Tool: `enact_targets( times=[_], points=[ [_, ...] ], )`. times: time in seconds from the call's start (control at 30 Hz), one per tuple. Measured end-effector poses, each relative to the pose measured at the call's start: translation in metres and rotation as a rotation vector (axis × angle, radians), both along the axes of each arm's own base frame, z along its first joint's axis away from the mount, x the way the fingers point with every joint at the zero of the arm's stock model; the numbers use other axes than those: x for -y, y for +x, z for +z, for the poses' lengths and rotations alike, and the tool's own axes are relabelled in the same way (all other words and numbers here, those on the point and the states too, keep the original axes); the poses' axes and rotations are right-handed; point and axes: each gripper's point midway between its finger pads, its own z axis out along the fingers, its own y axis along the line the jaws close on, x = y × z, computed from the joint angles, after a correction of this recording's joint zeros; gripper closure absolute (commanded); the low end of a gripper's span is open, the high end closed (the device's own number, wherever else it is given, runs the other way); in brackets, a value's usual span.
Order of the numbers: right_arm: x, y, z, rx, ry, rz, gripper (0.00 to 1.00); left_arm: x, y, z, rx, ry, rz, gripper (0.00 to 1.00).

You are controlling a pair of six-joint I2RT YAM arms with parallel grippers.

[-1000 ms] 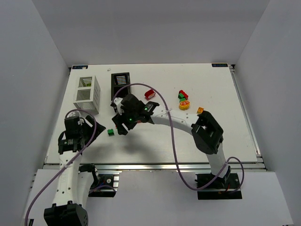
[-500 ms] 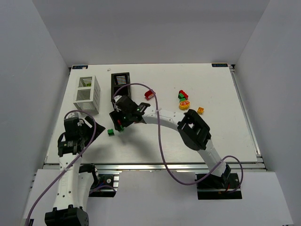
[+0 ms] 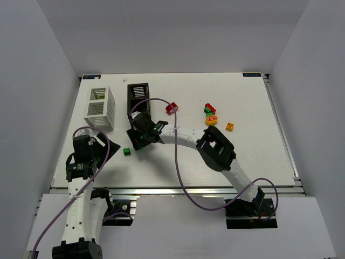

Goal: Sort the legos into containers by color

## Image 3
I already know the yellow orange-slice round brick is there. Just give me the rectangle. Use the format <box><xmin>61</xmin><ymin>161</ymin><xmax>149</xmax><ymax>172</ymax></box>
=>
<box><xmin>205</xmin><ymin>115</ymin><xmax>218</xmax><ymax>126</ymax></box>

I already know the red and green brick stack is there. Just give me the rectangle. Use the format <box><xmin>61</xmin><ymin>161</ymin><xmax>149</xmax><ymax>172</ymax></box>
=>
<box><xmin>204</xmin><ymin>103</ymin><xmax>216</xmax><ymax>117</ymax></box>

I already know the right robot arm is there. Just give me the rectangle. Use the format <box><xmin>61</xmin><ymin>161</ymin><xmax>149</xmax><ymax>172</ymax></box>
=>
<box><xmin>127</xmin><ymin>112</ymin><xmax>265</xmax><ymax>215</ymax></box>

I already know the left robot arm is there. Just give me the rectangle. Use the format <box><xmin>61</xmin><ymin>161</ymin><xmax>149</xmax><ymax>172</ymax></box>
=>
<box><xmin>52</xmin><ymin>133</ymin><xmax>120</xmax><ymax>258</ymax></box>

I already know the red rounded flower brick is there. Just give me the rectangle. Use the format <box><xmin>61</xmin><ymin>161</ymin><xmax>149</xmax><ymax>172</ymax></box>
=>
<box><xmin>165</xmin><ymin>102</ymin><xmax>178</xmax><ymax>115</ymax></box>

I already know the black slotted container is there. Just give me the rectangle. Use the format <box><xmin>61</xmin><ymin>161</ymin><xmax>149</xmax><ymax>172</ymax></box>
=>
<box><xmin>127</xmin><ymin>83</ymin><xmax>151</xmax><ymax>119</ymax></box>

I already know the white slotted container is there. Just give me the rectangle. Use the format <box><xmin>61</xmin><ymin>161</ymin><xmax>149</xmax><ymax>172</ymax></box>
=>
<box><xmin>84</xmin><ymin>86</ymin><xmax>115</xmax><ymax>131</ymax></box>

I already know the small orange brick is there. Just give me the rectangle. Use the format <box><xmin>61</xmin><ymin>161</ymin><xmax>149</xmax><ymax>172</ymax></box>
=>
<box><xmin>226</xmin><ymin>123</ymin><xmax>234</xmax><ymax>132</ymax></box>

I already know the blue label right corner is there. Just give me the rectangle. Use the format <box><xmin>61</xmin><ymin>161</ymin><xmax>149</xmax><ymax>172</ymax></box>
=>
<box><xmin>242</xmin><ymin>72</ymin><xmax>261</xmax><ymax>77</ymax></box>

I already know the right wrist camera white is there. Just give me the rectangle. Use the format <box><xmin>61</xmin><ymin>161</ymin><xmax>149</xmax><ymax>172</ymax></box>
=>
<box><xmin>129</xmin><ymin>111</ymin><xmax>142</xmax><ymax>120</ymax></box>

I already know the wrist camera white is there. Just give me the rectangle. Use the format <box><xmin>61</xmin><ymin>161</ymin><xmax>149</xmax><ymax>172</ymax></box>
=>
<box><xmin>75</xmin><ymin>128</ymin><xmax>93</xmax><ymax>137</ymax></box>
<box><xmin>129</xmin><ymin>111</ymin><xmax>142</xmax><ymax>120</ymax></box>

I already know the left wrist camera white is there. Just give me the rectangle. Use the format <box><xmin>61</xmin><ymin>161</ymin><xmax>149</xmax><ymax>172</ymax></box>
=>
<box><xmin>75</xmin><ymin>128</ymin><xmax>93</xmax><ymax>137</ymax></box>

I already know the aluminium table rail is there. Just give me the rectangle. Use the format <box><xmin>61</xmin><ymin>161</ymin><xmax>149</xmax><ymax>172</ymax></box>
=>
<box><xmin>50</xmin><ymin>186</ymin><xmax>305</xmax><ymax>195</ymax></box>

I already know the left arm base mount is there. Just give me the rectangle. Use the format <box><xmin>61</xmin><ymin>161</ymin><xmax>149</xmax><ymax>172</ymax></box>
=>
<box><xmin>91</xmin><ymin>188</ymin><xmax>133</xmax><ymax>226</ymax></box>

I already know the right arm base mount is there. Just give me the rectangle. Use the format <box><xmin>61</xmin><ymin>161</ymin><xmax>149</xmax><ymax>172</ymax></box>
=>
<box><xmin>225</xmin><ymin>199</ymin><xmax>278</xmax><ymax>229</ymax></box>

